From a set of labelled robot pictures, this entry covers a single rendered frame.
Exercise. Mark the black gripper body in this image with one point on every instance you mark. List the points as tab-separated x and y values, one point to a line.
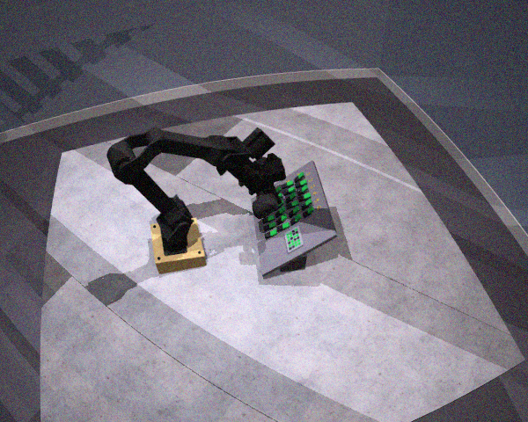
266	202

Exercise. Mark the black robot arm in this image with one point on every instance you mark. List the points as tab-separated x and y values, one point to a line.
226	153

